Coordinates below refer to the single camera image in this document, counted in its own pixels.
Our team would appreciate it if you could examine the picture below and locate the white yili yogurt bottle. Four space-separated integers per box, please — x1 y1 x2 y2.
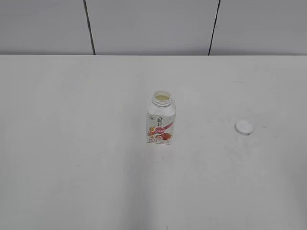
146 91 176 145

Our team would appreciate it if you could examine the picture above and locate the white bottle cap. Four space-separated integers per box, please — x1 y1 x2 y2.
235 121 253 136

